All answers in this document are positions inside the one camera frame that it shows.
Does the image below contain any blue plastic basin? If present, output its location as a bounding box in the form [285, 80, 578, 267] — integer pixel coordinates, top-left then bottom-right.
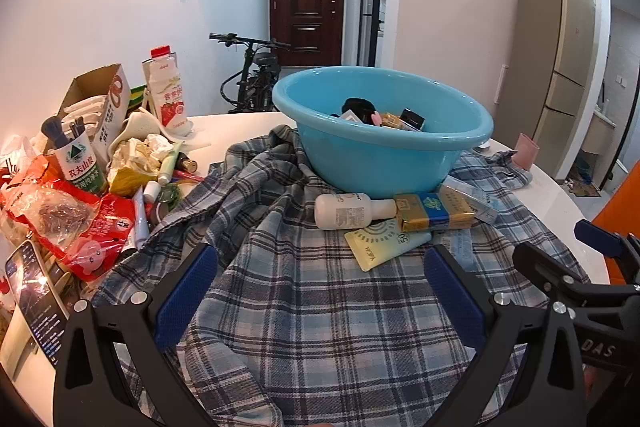
[272, 67, 495, 198]

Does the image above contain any orange chair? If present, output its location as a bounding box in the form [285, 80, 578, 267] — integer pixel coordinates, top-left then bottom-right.
[595, 184, 640, 288]

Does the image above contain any pink cup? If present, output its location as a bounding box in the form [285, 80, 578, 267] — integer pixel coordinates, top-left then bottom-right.
[514, 133, 541, 171]

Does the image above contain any black bicycle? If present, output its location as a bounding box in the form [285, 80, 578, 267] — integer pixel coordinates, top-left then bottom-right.
[209, 33, 292, 114]

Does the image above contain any blue plaid shirt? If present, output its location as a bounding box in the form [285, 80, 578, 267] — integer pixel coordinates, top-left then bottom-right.
[92, 124, 591, 427]

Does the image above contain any beige refrigerator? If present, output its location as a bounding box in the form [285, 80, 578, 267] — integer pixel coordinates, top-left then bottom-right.
[497, 0, 598, 180]

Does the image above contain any dark red entrance door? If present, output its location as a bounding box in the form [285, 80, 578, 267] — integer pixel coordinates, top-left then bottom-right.
[270, 0, 347, 68]

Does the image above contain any black cloth pouch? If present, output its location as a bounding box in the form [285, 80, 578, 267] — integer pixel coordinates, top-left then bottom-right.
[341, 97, 377, 124]

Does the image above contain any smartphone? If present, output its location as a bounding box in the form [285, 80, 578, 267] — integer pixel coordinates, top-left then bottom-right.
[5, 240, 68, 365]

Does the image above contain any red plastic snack bag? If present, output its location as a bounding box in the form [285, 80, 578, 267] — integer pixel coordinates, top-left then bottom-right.
[0, 154, 136, 283]

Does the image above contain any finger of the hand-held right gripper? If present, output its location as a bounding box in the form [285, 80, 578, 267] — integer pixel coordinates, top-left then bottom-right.
[574, 219, 640, 289]
[512, 241, 592, 307]

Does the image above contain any white wall cover plate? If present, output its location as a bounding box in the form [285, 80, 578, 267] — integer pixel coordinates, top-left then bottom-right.
[495, 64, 509, 105]

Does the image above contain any small black box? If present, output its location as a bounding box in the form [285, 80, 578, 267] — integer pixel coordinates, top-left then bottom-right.
[400, 108, 427, 131]

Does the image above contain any makeup brush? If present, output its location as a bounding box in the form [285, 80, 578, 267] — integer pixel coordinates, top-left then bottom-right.
[42, 117, 65, 148]

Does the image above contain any clear bag of brown snacks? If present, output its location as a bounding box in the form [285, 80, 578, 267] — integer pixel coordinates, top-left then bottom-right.
[10, 184, 101, 258]

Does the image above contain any yellow sunscreen tube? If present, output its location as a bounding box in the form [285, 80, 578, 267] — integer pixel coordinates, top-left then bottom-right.
[345, 219, 433, 272]

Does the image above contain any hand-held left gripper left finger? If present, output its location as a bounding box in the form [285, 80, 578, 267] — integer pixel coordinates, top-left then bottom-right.
[52, 243, 236, 427]

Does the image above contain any crumpled tissue paper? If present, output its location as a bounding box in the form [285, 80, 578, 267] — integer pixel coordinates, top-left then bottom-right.
[107, 134, 176, 198]

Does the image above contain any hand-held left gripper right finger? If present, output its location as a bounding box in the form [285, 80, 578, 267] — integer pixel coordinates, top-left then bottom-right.
[424, 243, 588, 427]

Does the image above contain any gold and blue box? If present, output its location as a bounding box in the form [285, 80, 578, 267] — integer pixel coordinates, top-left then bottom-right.
[393, 193, 476, 233]

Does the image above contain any white plastic scoop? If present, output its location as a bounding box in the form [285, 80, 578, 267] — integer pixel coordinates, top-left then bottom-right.
[107, 107, 162, 158]

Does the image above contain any row of white packets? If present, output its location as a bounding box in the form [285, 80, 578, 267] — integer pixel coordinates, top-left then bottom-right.
[60, 96, 108, 128]

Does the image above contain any white lotion bottle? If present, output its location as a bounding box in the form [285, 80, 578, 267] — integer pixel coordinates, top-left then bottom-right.
[314, 193, 398, 231]

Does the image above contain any strawberry milk bottle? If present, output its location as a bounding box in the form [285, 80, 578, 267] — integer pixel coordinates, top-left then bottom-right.
[142, 46, 193, 138]

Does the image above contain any cardboard box with pretzel print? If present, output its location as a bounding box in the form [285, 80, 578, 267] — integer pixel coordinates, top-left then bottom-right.
[42, 63, 132, 168]

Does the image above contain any cut bottle with green label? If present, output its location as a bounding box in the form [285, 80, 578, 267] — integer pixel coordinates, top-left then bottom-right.
[50, 139, 108, 195]

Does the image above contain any pale green cream tube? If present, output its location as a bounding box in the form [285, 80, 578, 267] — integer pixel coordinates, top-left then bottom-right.
[159, 142, 184, 185]

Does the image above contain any slim white carton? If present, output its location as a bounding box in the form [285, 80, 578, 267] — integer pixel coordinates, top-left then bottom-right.
[440, 177, 499, 224]

